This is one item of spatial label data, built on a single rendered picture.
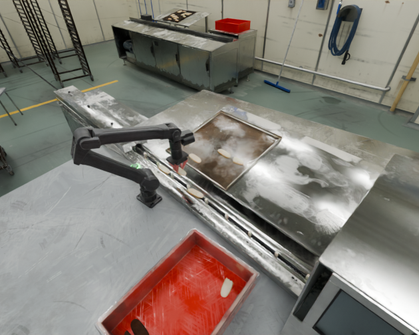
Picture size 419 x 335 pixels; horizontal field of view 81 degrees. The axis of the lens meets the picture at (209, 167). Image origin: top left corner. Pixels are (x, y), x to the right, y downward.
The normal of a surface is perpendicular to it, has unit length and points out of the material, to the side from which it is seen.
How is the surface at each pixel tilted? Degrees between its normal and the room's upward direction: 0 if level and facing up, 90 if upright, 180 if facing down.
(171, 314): 0
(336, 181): 10
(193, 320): 0
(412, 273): 0
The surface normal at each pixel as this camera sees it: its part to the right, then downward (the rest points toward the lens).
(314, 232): -0.15, -0.67
